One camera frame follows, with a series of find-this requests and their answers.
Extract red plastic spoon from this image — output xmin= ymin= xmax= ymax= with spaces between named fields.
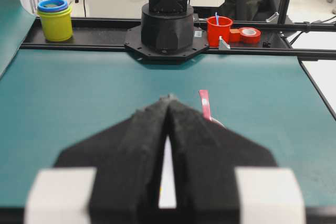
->
xmin=198 ymin=90 xmax=225 ymax=127

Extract yellow-green stacked cups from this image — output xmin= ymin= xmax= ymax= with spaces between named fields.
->
xmin=37 ymin=0 xmax=73 ymax=42

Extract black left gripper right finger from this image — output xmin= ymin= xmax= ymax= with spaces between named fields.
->
xmin=167 ymin=99 xmax=307 ymax=224

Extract black aluminium rail frame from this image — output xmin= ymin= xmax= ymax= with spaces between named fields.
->
xmin=19 ymin=0 xmax=336 ymax=61

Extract red plastic cup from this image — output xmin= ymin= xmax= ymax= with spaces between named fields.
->
xmin=207 ymin=16 xmax=233 ymax=48

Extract red tape roll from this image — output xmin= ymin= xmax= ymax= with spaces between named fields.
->
xmin=229 ymin=27 xmax=261 ymax=44

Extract blue stick in cup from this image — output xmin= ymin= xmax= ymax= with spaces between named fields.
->
xmin=215 ymin=12 xmax=219 ymax=26

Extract silver corner bracket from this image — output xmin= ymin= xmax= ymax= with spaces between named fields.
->
xmin=218 ymin=36 xmax=230 ymax=51

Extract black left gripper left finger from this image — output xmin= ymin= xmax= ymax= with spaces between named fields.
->
xmin=24 ymin=99 xmax=169 ymax=224

